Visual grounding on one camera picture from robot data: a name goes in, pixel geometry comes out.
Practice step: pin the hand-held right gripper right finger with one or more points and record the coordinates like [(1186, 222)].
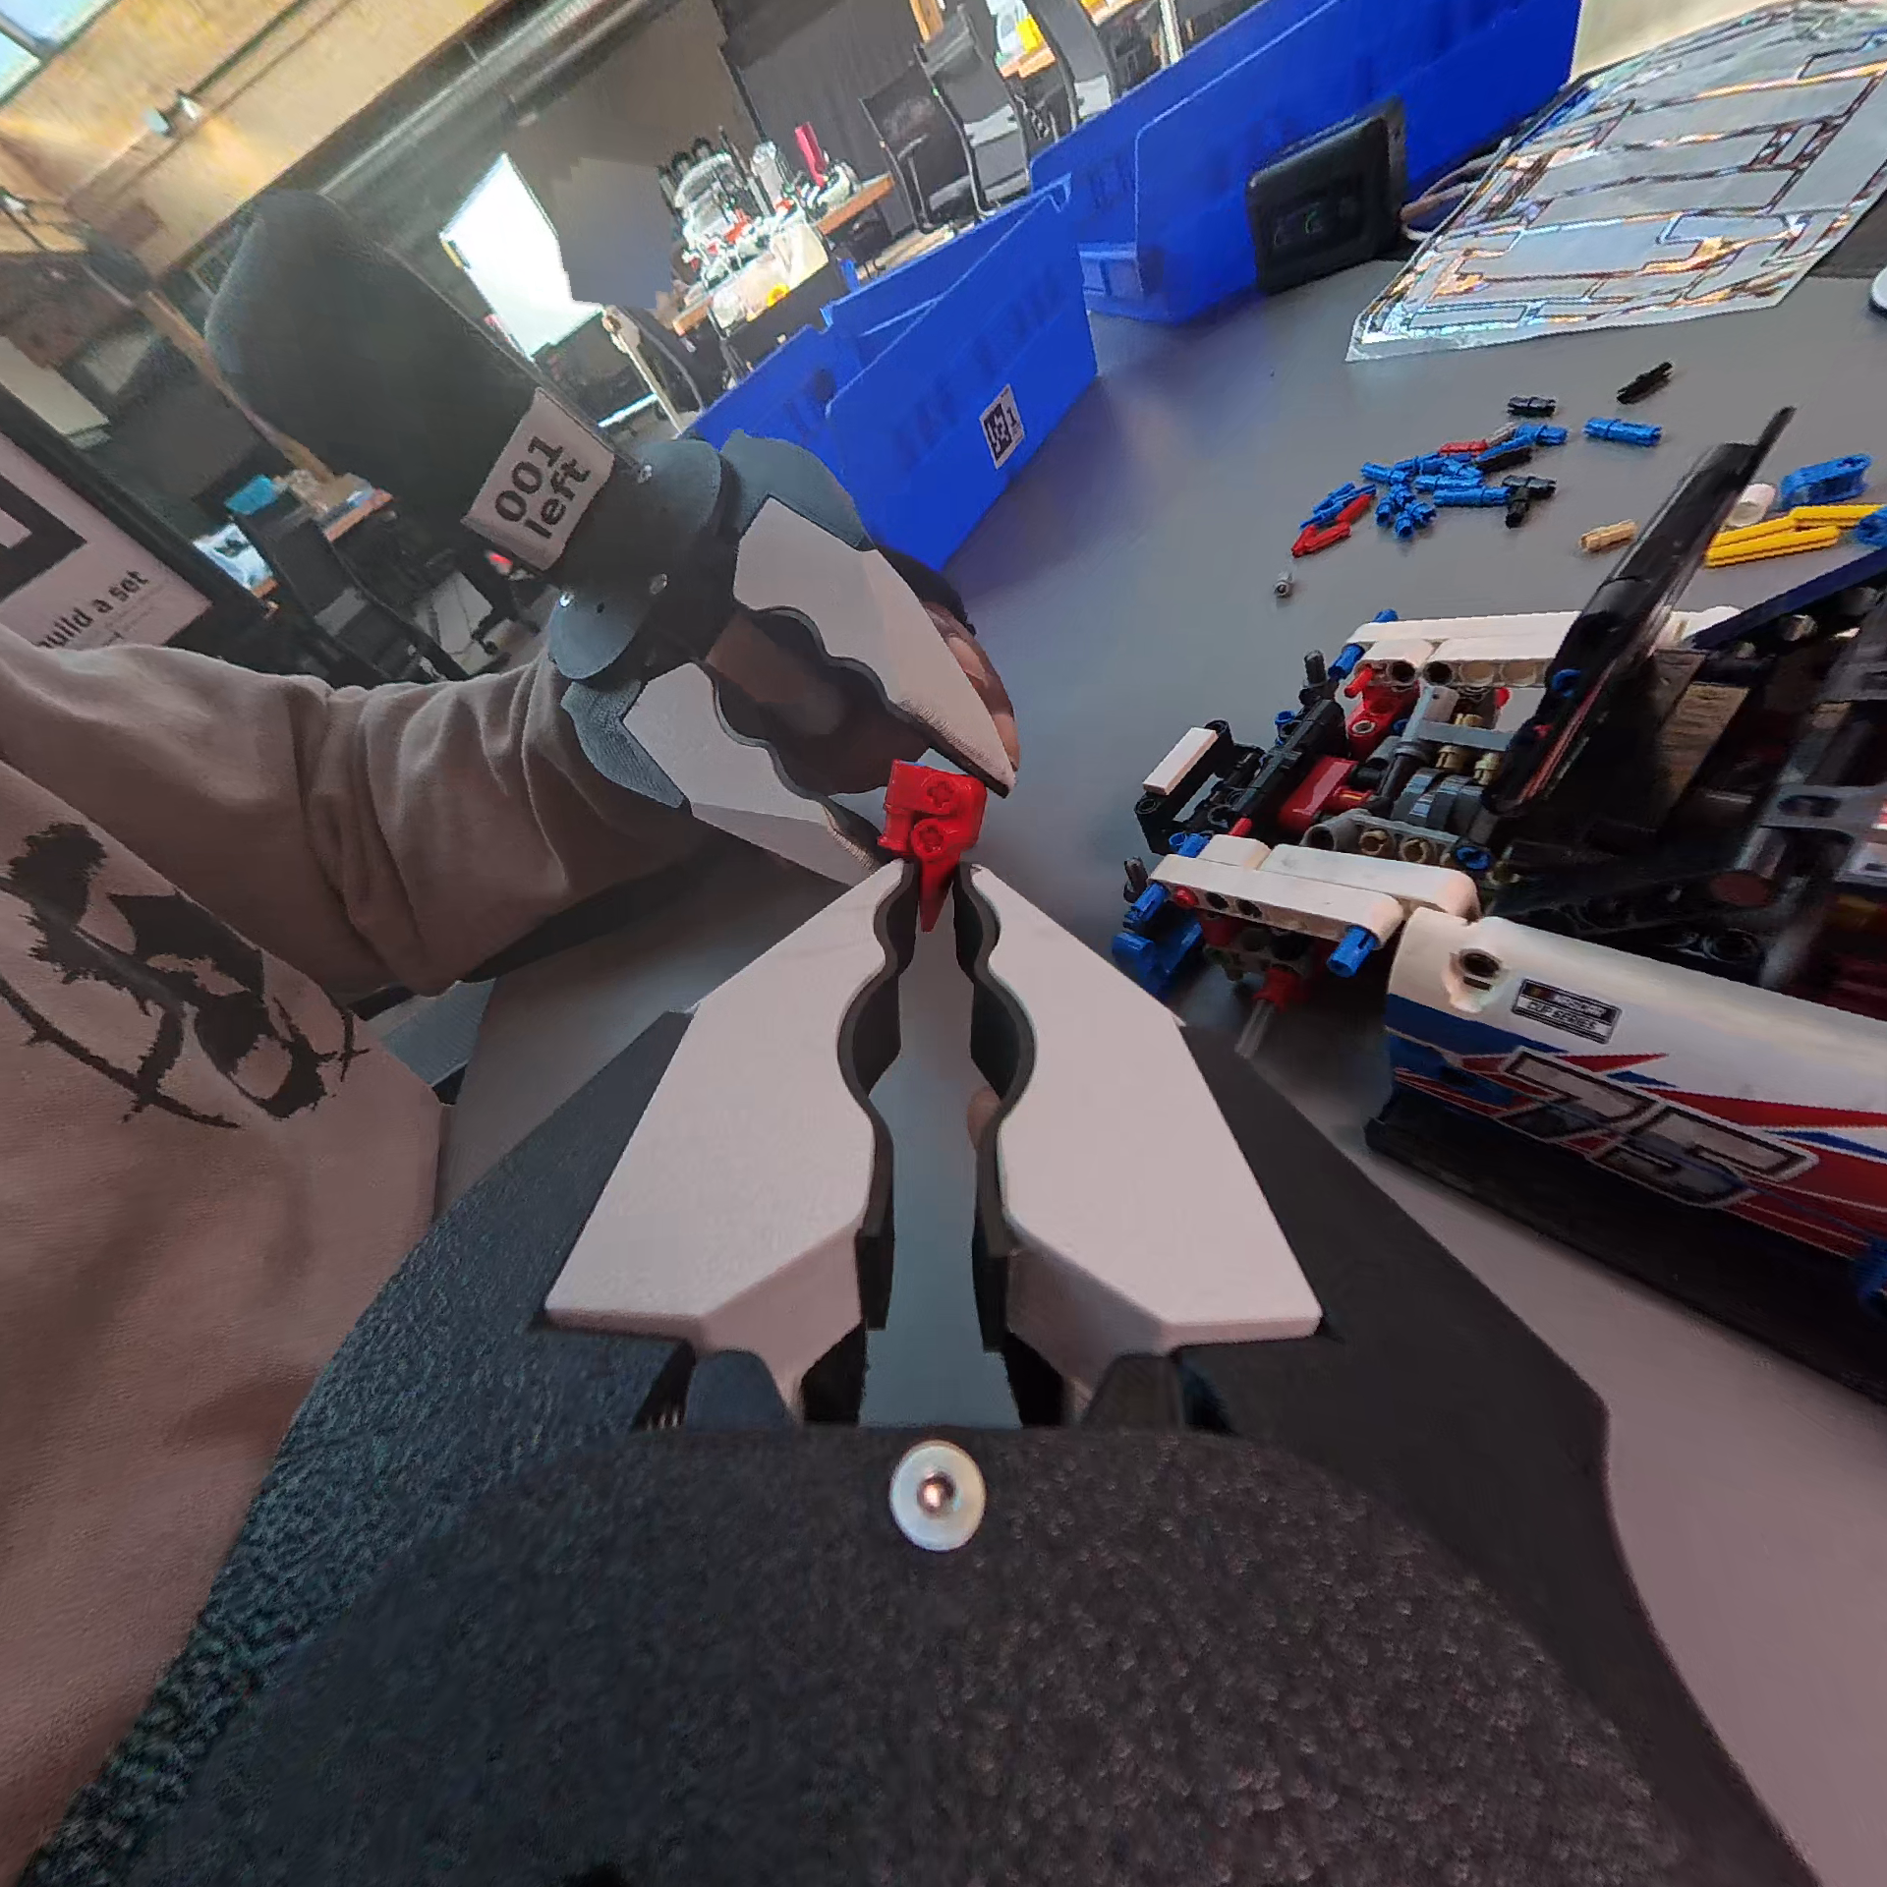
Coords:
[(1151, 1179)]

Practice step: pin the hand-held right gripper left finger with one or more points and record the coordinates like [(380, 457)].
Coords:
[(707, 1179)]

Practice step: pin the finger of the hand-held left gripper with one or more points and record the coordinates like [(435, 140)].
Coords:
[(854, 604), (707, 750)]

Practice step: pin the red brick connector piece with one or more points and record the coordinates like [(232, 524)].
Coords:
[(927, 811)]

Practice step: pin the toy brick race car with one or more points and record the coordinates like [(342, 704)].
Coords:
[(1549, 1031)]

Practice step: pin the person's left forearm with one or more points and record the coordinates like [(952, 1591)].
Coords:
[(368, 796)]

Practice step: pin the black desk power box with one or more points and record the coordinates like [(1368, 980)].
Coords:
[(1318, 198)]

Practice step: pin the person's left hand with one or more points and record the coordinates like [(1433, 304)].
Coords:
[(985, 682)]

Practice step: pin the whiteboard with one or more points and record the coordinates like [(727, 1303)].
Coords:
[(508, 250)]

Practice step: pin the cluttered workbench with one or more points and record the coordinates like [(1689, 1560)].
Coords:
[(751, 236)]

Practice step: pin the black office chair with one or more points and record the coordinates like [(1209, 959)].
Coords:
[(943, 117)]

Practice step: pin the person's beige sweatshirt torso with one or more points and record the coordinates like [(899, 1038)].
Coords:
[(177, 1254)]

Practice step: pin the framed marker sign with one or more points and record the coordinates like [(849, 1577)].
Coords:
[(87, 546)]

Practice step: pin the pile of blue pins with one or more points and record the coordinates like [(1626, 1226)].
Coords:
[(1428, 485)]

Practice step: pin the tan short pin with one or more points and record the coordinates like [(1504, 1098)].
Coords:
[(1606, 534)]

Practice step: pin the foil sticker sheet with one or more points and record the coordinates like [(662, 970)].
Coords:
[(1623, 177)]

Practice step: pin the yellow brick beam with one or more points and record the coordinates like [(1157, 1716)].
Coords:
[(1769, 546), (1842, 514)]

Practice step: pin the blue white connector piece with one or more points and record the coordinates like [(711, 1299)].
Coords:
[(1819, 478)]

